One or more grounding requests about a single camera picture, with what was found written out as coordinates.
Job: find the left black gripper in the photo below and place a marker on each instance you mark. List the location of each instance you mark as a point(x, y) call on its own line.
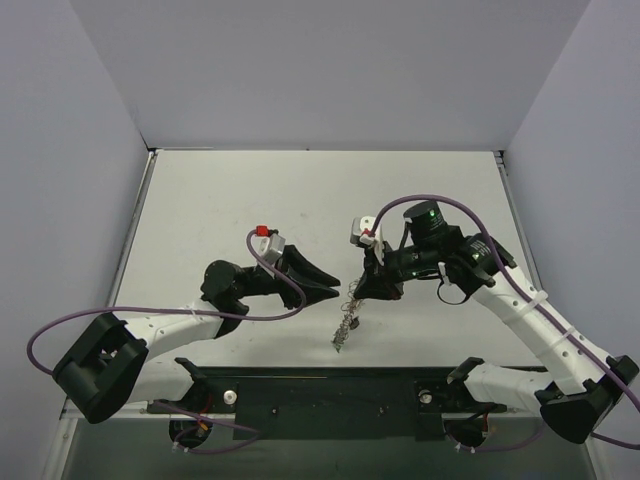
point(289, 277)

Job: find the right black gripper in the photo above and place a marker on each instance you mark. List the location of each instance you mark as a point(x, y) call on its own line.
point(378, 270)

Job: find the large silver keyring disc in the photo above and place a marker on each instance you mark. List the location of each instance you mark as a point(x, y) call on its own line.
point(349, 320)

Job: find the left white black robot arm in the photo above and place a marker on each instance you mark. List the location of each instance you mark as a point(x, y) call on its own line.
point(116, 361)

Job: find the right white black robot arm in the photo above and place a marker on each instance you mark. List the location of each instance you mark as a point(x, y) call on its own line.
point(580, 383)

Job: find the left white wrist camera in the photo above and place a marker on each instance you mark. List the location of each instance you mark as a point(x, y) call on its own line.
point(271, 244)

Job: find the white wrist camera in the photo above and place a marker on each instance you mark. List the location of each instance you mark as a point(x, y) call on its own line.
point(271, 244)
point(370, 241)

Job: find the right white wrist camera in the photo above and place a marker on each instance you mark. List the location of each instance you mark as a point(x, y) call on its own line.
point(370, 241)

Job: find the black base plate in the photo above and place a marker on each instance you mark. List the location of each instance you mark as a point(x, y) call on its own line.
point(323, 403)

